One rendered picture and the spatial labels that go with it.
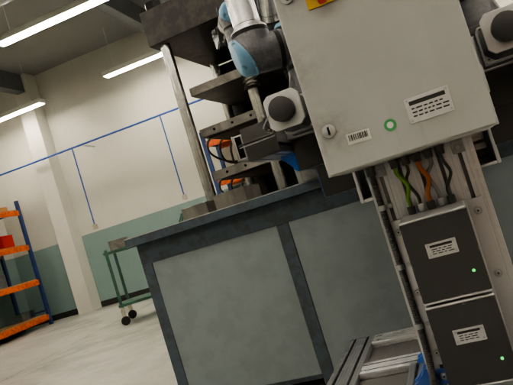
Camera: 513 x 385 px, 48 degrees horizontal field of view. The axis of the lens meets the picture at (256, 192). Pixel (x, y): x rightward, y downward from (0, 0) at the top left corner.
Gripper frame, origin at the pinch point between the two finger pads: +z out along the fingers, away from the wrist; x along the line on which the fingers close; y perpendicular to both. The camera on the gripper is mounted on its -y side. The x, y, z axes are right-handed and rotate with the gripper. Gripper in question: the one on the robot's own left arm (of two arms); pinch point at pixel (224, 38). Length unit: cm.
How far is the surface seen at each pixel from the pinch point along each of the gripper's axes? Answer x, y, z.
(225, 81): 6, -6, 88
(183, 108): -19, 5, 91
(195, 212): -22, 66, 33
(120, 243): -107, 70, 436
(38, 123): -258, -163, 792
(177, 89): -21, -5, 91
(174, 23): -17, -40, 83
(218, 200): -11, 63, 22
